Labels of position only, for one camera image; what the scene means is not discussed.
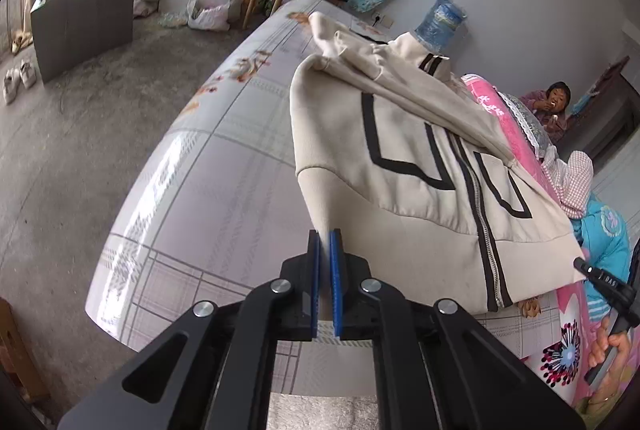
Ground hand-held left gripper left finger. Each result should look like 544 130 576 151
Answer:
57 230 321 430

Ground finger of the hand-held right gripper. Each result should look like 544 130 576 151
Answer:
574 258 601 283

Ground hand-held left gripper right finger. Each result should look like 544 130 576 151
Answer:
330 231 586 430

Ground beige zip jacket black trim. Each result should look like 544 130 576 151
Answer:
290 12 587 313

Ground person's right forearm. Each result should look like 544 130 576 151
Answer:
574 380 627 420

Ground person's right hand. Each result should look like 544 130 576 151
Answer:
590 316 636 386

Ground pink floral blanket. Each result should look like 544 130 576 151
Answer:
460 74 608 417

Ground pink white checkered cloth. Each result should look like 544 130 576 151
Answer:
542 150 595 217

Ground dark wooden door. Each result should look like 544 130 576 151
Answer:
570 56 640 161

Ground lace-edged grey green pillow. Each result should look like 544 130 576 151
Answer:
500 94 555 157

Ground blue water bottle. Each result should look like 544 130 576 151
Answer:
414 0 467 56

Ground white plastic bag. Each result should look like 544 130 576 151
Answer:
187 0 242 32

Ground brown cardboard box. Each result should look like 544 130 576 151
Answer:
0 297 49 407

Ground grey cabinet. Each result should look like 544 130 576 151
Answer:
30 0 137 84

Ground white shoe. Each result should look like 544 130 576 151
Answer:
2 68 22 105
19 60 39 89

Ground beige slippers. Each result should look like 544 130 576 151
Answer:
11 32 34 56

